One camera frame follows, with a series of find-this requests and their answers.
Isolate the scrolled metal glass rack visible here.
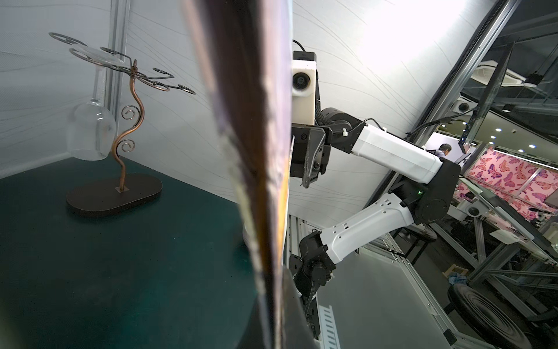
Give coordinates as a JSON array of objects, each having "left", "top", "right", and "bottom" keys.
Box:
[{"left": 47, "top": 31, "right": 197, "bottom": 218}]

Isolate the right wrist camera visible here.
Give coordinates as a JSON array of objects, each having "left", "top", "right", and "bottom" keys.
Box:
[{"left": 291, "top": 51, "right": 317, "bottom": 125}]

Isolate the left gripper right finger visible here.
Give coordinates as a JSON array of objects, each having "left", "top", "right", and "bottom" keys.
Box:
[{"left": 281, "top": 268, "right": 318, "bottom": 349}]

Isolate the wine glass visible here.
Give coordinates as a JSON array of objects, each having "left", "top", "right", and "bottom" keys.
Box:
[{"left": 66, "top": 44, "right": 124, "bottom": 161}]

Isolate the white vent grille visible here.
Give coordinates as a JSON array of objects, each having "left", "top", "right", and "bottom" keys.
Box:
[{"left": 318, "top": 305, "right": 341, "bottom": 349}]

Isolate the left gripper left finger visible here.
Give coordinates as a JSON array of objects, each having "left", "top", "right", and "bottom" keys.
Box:
[{"left": 236, "top": 300, "right": 264, "bottom": 349}]

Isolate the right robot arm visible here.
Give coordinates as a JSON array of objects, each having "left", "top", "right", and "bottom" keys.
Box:
[{"left": 291, "top": 108, "right": 462, "bottom": 309}]

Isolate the floral paper bag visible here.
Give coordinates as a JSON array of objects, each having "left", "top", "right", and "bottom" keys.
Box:
[{"left": 181, "top": 1, "right": 292, "bottom": 348}]

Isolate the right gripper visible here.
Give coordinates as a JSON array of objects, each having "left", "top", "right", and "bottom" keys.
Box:
[{"left": 290, "top": 124, "right": 332, "bottom": 188}]

